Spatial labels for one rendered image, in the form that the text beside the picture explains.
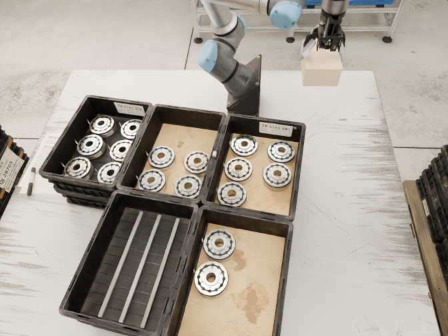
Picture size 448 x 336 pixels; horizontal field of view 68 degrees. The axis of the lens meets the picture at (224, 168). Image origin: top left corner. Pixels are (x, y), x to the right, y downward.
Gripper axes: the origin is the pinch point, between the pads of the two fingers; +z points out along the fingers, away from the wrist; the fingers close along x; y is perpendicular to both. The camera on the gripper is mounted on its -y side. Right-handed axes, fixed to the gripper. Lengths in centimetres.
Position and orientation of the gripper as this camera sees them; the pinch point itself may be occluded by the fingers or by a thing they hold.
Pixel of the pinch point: (321, 59)
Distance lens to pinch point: 126.8
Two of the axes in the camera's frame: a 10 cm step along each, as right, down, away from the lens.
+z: 0.6, 5.4, 8.4
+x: 10.0, 0.3, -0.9
